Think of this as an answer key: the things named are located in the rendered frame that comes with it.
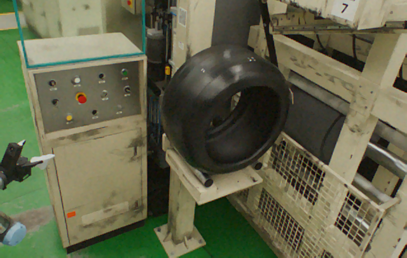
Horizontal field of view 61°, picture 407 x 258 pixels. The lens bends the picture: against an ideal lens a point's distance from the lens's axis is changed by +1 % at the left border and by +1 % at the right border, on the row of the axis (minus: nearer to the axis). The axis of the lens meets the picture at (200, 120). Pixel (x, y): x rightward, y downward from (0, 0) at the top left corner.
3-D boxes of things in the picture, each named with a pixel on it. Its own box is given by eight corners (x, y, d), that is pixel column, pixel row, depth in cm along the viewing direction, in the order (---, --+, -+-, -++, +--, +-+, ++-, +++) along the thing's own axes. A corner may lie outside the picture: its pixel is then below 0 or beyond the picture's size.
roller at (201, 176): (170, 145, 176) (170, 138, 174) (178, 143, 178) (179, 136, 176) (204, 189, 151) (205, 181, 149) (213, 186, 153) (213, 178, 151)
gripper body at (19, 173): (18, 166, 137) (-10, 184, 127) (16, 149, 132) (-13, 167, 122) (33, 173, 135) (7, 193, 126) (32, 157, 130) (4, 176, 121)
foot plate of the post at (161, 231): (153, 229, 239) (153, 225, 237) (187, 217, 251) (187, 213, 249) (170, 260, 220) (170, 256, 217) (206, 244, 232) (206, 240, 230)
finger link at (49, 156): (55, 163, 140) (30, 168, 135) (55, 152, 136) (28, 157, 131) (56, 168, 137) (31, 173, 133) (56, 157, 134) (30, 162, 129)
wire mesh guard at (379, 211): (228, 193, 232) (243, 103, 195) (231, 192, 233) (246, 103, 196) (331, 312, 168) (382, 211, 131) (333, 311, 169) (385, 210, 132)
